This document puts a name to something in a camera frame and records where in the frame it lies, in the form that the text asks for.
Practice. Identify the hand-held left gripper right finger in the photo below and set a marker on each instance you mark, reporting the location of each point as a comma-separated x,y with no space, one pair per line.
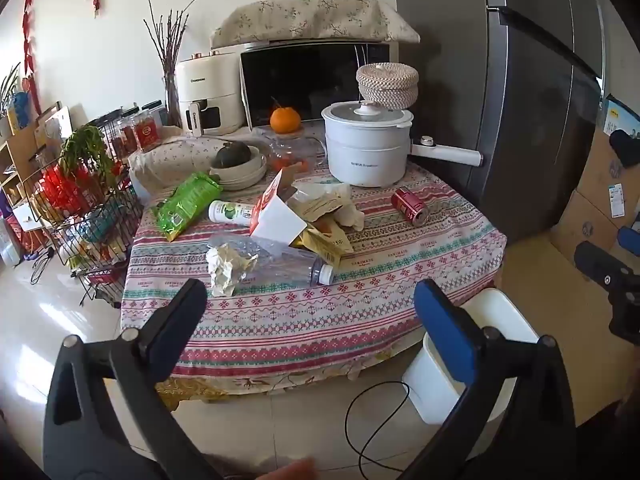
445,330

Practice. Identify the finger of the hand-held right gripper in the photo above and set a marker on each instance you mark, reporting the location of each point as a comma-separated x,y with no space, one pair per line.
592,260
629,241

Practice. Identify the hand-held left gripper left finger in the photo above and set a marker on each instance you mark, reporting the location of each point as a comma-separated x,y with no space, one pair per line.
171,342

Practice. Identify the white plastic bin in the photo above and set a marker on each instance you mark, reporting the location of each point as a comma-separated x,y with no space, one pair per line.
505,315

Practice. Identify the yellowish paper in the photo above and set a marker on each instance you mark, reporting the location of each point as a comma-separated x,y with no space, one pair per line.
225,265

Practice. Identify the red drink can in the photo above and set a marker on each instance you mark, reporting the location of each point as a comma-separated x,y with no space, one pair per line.
407,204

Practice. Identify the yellow packet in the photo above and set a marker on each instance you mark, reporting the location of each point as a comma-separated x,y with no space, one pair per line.
330,250

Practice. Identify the clear plastic bottle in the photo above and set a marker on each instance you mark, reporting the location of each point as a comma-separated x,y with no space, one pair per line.
295,265

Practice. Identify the red and white carton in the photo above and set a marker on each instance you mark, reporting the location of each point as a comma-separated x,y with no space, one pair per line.
280,225

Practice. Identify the beige packet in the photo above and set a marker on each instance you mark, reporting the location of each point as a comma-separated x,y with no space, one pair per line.
320,205

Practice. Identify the plain cardboard box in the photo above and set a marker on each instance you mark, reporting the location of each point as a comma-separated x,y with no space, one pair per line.
580,230

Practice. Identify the floral under tablecloth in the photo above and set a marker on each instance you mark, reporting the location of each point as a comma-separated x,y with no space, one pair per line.
200,390

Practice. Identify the cardboard box with white label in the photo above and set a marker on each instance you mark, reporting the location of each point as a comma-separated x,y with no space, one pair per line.
595,170

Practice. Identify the black rounded object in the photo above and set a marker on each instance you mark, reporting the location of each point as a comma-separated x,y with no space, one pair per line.
625,147

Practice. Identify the blue printed cardboard box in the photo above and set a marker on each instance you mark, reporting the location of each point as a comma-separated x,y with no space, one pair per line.
617,115

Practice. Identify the patterned striped tablecloth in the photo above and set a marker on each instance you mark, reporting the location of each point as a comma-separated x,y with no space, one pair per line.
300,320

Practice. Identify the green snack bag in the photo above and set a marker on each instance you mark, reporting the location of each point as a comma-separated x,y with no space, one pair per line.
185,205

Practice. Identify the white bottle green label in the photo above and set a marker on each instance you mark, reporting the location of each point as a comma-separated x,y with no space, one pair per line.
227,211

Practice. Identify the dark grey refrigerator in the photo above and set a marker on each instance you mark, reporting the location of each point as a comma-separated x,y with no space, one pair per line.
525,110

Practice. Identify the stack of white bowls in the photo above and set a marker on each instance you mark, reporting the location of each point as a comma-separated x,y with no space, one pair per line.
245,177

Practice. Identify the floral cushion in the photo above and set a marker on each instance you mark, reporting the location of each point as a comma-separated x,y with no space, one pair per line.
170,160

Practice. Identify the red packets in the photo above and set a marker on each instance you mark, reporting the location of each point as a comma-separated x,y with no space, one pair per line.
60,190

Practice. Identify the white electric cooking pot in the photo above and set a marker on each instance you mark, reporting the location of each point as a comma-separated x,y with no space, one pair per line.
370,155

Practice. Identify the green squash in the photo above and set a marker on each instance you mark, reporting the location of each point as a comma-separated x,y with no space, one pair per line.
230,155

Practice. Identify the glass jar red label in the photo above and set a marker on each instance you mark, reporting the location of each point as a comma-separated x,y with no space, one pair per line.
146,135
127,137

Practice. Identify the green leafy plant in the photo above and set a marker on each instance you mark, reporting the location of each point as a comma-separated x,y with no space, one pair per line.
85,145

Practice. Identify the glass vase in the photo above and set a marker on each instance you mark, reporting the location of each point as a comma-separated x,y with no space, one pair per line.
172,105

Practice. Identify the wooden shelf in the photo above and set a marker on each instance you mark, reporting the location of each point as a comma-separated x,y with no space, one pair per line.
20,150

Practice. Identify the orange fruit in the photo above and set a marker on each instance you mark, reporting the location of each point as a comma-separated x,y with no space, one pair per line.
285,120

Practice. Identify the woven lidded basket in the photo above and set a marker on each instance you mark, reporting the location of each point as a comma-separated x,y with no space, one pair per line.
387,85

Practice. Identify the white air fryer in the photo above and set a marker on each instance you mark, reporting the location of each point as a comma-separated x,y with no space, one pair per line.
210,85

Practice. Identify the white microwave oven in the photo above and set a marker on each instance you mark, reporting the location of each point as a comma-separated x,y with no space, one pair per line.
300,80

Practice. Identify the dried twigs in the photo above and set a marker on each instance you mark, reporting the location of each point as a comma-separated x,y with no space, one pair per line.
167,35

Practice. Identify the floral cloth cover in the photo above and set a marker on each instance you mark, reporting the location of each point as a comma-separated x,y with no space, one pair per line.
310,20

